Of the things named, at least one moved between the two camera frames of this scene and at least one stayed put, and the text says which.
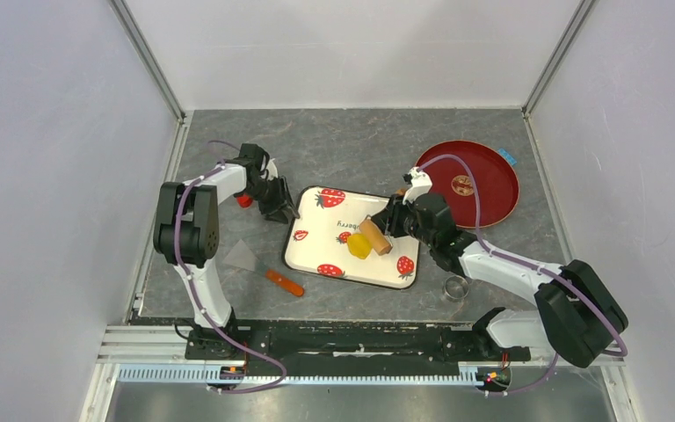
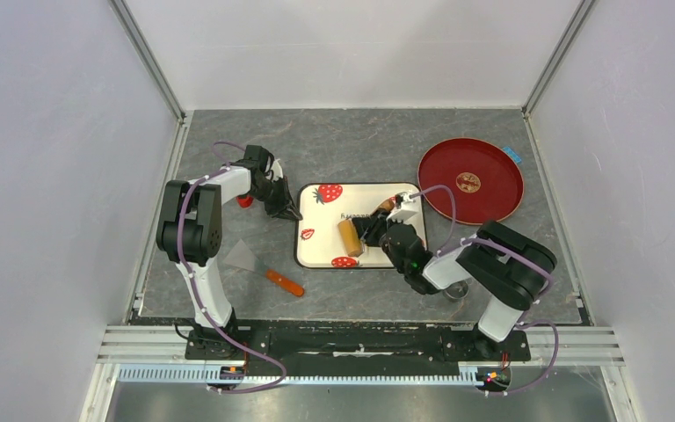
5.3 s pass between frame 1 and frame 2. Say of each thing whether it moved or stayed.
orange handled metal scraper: stayed
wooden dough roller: moved
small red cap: stayed
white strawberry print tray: moved
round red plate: stayed
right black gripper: moved
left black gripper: stayed
